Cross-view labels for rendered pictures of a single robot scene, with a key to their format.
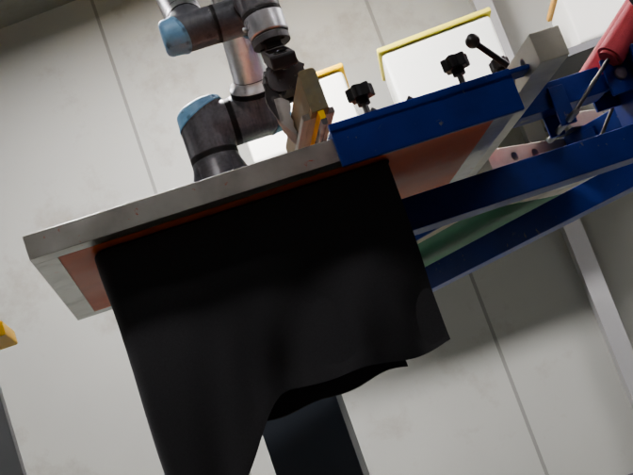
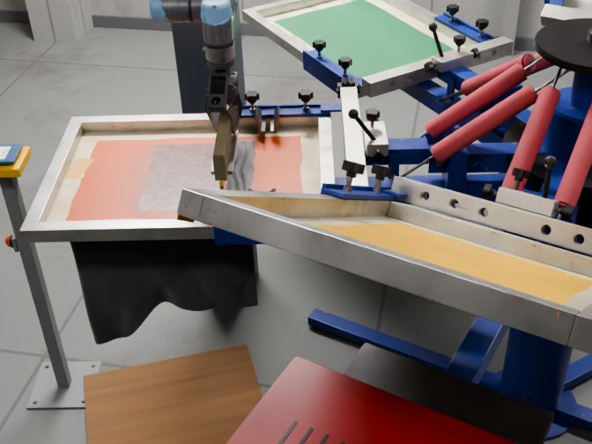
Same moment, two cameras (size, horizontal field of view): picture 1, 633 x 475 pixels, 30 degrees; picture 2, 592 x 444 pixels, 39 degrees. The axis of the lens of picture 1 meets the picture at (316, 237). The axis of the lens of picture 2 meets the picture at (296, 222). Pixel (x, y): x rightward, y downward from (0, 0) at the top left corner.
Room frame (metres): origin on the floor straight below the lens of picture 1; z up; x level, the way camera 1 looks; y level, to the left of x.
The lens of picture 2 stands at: (0.13, -0.56, 2.20)
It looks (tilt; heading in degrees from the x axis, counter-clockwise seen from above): 36 degrees down; 10
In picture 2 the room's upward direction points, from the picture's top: 2 degrees counter-clockwise
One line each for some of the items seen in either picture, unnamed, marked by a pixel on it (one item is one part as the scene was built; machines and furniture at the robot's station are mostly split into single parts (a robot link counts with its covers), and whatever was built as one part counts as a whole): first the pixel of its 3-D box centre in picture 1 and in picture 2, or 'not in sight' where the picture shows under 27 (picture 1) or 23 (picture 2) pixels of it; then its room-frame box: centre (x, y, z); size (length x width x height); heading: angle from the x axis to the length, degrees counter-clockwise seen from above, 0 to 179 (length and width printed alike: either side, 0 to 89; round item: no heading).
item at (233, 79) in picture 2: (280, 69); (222, 78); (2.05, -0.04, 1.23); 0.09 x 0.08 x 0.12; 8
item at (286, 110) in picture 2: not in sight; (279, 117); (2.31, -0.14, 0.98); 0.30 x 0.05 x 0.07; 98
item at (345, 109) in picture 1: (302, 125); not in sight; (4.62, -0.10, 1.85); 0.47 x 0.39 x 0.27; 87
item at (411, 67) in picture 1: (445, 73); not in sight; (4.59, -0.72, 1.85); 0.47 x 0.39 x 0.27; 87
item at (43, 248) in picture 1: (272, 214); (190, 170); (2.00, 0.06, 0.97); 0.79 x 0.58 x 0.04; 98
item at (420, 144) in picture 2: (555, 97); (395, 151); (2.08, -0.50, 1.02); 0.17 x 0.06 x 0.05; 98
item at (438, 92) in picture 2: (581, 200); (434, 96); (2.64, -0.60, 0.90); 1.24 x 0.06 x 0.06; 38
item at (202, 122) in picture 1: (207, 127); not in sight; (2.66, 0.16, 1.37); 0.13 x 0.12 x 0.14; 96
